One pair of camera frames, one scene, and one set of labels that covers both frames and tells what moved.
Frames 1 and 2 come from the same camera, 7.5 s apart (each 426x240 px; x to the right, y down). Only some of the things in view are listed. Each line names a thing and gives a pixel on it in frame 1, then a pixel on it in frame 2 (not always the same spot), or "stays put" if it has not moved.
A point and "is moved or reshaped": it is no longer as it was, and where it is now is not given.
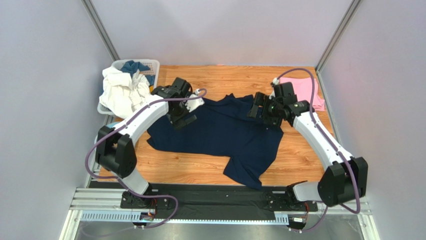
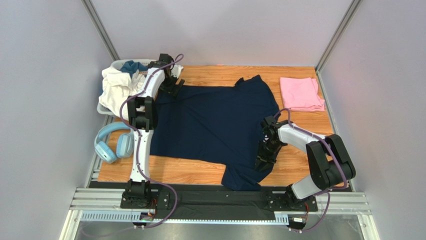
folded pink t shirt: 301,88 stays put
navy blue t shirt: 223,127 is moved or reshaped
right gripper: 262,108 to 269,145
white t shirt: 122,94 stays put
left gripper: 172,118 to 169,89
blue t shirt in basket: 131,66 stays put
